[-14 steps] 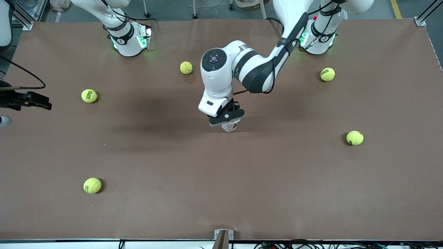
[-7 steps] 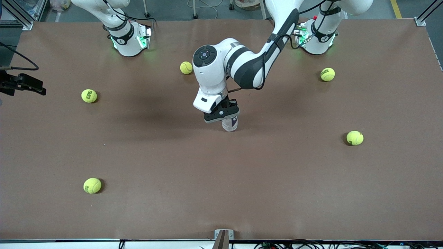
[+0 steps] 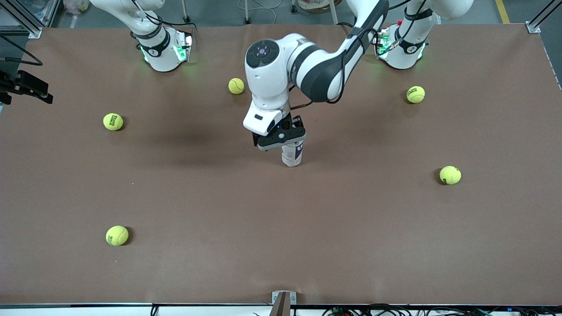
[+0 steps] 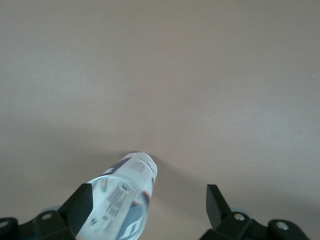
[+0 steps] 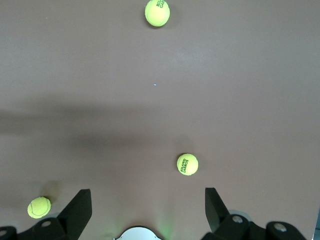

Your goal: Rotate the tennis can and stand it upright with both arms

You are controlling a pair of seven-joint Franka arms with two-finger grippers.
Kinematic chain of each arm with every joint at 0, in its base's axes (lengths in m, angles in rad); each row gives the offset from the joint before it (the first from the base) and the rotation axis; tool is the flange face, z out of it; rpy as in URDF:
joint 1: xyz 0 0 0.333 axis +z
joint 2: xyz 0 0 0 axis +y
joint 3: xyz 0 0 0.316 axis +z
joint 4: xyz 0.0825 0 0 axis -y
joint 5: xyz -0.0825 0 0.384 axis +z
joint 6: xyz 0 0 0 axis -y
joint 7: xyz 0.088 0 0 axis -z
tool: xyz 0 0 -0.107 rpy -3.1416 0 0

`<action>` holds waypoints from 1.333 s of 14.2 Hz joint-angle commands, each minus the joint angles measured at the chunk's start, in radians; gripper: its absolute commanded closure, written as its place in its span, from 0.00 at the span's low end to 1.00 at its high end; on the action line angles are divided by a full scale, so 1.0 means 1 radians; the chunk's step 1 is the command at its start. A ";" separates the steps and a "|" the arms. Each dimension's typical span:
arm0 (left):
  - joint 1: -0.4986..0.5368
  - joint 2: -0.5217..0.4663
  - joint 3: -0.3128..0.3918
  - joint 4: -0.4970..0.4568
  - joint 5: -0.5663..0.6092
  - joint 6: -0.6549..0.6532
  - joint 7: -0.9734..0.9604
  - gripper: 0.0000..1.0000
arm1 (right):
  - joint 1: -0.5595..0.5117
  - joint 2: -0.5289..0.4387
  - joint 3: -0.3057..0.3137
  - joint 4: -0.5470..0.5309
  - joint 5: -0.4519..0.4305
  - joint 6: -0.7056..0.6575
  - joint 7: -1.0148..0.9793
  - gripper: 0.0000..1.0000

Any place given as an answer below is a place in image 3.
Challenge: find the white blue tennis ball can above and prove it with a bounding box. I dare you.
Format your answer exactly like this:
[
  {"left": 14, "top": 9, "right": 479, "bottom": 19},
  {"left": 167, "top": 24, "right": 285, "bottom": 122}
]
[{"left": 281, "top": 140, "right": 305, "bottom": 168}]

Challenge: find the clear plastic bag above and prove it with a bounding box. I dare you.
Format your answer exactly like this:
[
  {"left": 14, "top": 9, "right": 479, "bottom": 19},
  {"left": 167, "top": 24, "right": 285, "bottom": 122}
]
[{"left": 63, "top": 0, "right": 90, "bottom": 15}]

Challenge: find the brown table cover sheet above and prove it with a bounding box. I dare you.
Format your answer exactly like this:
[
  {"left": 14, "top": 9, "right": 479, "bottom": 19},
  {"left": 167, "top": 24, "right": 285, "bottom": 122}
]
[{"left": 0, "top": 22, "right": 562, "bottom": 306}]

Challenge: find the grey metal table clamp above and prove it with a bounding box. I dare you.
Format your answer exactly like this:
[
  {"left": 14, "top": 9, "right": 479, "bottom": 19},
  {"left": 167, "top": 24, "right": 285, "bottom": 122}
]
[{"left": 270, "top": 291, "right": 297, "bottom": 316}]

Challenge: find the aluminium frame post with panels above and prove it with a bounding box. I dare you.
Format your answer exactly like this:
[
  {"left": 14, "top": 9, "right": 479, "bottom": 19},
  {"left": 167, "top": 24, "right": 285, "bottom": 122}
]
[{"left": 0, "top": 0, "right": 61, "bottom": 39}]

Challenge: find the black left base cable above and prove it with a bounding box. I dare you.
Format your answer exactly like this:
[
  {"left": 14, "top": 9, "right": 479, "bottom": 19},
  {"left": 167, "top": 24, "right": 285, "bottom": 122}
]
[{"left": 337, "top": 21, "right": 383, "bottom": 47}]

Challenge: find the black base cable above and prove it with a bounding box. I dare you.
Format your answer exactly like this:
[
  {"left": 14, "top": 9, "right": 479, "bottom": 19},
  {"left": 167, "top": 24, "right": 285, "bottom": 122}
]
[
  {"left": 337, "top": 21, "right": 383, "bottom": 47},
  {"left": 130, "top": 0, "right": 197, "bottom": 44}
]

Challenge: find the white floor cable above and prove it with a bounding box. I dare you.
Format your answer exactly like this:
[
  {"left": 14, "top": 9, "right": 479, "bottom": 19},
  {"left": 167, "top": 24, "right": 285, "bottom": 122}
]
[{"left": 237, "top": 0, "right": 278, "bottom": 25}]

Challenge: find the black right base cable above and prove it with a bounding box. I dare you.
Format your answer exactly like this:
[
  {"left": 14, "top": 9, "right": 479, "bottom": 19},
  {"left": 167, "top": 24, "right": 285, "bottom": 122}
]
[{"left": 130, "top": 0, "right": 197, "bottom": 44}]

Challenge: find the black cable bundle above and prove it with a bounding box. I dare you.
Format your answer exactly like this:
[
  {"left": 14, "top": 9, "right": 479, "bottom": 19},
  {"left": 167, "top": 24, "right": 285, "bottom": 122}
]
[{"left": 322, "top": 304, "right": 562, "bottom": 316}]

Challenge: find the white table edge rail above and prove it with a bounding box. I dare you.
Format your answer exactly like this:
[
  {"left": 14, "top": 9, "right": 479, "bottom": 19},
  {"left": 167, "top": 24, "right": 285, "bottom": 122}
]
[{"left": 0, "top": 303, "right": 562, "bottom": 316}]

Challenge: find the aluminium frame post with bracket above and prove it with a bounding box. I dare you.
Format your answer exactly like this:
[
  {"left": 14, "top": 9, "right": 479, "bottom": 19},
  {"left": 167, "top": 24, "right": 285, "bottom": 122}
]
[{"left": 526, "top": 0, "right": 562, "bottom": 34}]

